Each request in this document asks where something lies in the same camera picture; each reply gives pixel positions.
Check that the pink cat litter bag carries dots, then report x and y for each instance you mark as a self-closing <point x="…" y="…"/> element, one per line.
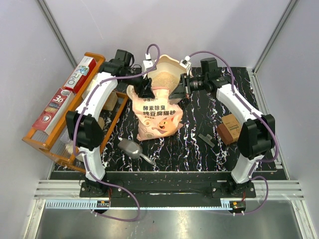
<point x="157" y="117"/>

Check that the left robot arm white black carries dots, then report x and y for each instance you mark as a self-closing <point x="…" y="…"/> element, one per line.
<point x="82" y="123"/>

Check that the red white RiO toothpaste box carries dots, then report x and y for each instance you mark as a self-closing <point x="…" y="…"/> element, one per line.
<point x="80" y="74"/>

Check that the tan sponge block in rack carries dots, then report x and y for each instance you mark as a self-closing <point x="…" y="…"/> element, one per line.
<point x="111" y="101"/>

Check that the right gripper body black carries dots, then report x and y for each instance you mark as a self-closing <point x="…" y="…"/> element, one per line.
<point x="185" y="79"/>

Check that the cream plastic litter box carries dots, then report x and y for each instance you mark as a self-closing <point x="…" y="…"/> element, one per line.
<point x="165" y="77"/>

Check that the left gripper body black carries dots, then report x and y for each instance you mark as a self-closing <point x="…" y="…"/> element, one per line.
<point x="131" y="81"/>

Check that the grey metal scoop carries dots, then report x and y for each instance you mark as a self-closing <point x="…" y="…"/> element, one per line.
<point x="134" y="150"/>

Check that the red 3D toothpaste box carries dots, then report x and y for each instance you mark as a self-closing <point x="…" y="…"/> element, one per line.
<point x="52" y="113"/>

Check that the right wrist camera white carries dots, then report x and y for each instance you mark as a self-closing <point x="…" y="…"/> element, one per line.
<point x="186" y="64"/>

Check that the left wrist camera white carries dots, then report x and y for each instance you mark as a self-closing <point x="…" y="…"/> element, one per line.
<point x="148" y="63"/>

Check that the grey bag clip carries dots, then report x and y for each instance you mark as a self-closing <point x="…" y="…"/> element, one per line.
<point x="207" y="139"/>

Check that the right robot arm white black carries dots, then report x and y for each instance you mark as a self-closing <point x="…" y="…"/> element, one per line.
<point x="256" y="137"/>

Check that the orange wooden shelf rack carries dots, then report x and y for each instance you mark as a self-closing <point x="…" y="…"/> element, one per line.
<point x="52" y="145"/>

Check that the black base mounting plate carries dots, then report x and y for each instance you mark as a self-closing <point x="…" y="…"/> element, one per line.
<point x="208" y="184"/>

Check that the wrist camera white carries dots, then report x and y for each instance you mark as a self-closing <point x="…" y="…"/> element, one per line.
<point x="186" y="64"/>
<point x="148" y="63"/>

